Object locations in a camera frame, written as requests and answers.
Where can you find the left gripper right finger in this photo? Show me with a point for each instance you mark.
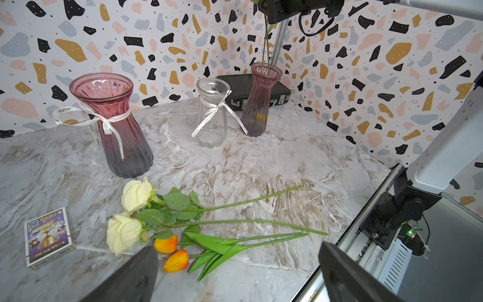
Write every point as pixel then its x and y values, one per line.
pixel 345 280

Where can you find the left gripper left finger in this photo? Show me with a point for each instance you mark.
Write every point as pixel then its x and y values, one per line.
pixel 134 281

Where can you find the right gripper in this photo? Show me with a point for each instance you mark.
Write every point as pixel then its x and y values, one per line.
pixel 280 10

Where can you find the white rose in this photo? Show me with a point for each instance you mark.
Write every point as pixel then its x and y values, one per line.
pixel 142 195
pixel 124 231

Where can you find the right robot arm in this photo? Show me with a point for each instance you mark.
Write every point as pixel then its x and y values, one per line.
pixel 400 80

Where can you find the black case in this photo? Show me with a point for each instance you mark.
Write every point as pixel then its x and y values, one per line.
pixel 241 86

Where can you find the playing card box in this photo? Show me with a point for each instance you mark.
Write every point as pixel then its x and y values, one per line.
pixel 47 238

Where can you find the purple glass vase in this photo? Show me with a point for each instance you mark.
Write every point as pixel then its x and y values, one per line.
pixel 255 115

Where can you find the clear glass vase with ribbon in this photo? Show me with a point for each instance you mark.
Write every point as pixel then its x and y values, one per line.
pixel 211 119

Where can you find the red glass vase with ribbon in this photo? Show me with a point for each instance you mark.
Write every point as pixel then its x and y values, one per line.
pixel 105 96

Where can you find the aluminium front rail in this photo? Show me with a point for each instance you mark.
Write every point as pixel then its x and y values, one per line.
pixel 440 261

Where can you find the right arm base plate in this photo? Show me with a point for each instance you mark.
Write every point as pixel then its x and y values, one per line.
pixel 376 225

